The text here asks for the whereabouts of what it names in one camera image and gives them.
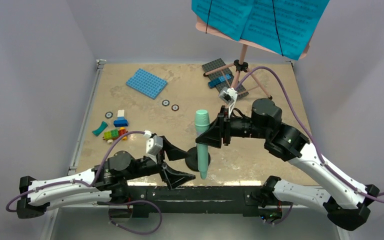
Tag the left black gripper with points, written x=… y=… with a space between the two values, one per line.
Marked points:
x=173 y=178

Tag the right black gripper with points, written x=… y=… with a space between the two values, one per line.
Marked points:
x=220 y=128

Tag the mint green toy microphone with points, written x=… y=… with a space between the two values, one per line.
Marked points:
x=202 y=123

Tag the pink music stand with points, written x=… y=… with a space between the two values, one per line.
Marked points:
x=239 y=66

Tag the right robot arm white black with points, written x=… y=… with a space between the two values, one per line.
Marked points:
x=345 y=201

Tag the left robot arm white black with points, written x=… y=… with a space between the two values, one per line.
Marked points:
x=107 y=182

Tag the blue brick on baseplate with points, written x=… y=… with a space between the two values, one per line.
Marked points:
x=218 y=80

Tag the grey brick baseplate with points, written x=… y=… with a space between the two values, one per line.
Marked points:
x=215 y=64

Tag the blue white brick stack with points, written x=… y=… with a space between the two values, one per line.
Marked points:
x=120 y=120

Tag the teal curved brick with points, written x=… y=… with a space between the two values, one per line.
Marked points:
x=100 y=129

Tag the blue brick baseplate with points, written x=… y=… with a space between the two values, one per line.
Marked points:
x=146 y=83

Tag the blue sheet music left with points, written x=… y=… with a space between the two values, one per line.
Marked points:
x=227 y=16

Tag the blue sheet music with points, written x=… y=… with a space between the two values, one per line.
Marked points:
x=283 y=26
x=227 y=16

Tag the blue sheet music right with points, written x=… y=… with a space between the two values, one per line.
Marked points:
x=283 y=26

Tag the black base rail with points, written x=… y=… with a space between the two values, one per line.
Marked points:
x=247 y=200

